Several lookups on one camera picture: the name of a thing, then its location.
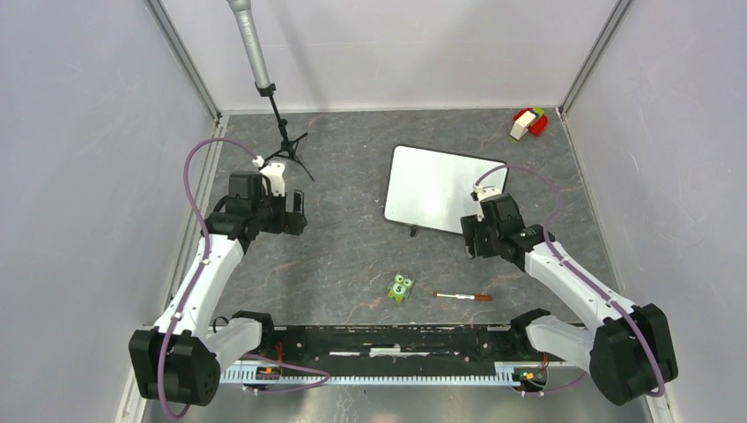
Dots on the white marker brown cap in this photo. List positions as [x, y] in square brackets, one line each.
[463, 296]

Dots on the green owl number block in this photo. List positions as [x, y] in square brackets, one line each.
[400, 286]

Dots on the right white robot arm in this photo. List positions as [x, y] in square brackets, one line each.
[625, 348]

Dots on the slotted cable duct rail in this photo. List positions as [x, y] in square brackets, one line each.
[259, 374]

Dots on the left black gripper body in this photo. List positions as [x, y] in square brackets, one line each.
[271, 211]

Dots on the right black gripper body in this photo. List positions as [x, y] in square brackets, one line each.
[487, 236]

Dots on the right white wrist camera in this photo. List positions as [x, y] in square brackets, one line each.
[481, 194]

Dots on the red and white toy blocks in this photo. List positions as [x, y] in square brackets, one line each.
[528, 120]

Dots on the white whiteboard black frame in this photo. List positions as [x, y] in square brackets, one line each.
[431, 189]

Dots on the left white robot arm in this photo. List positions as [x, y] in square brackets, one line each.
[178, 360]

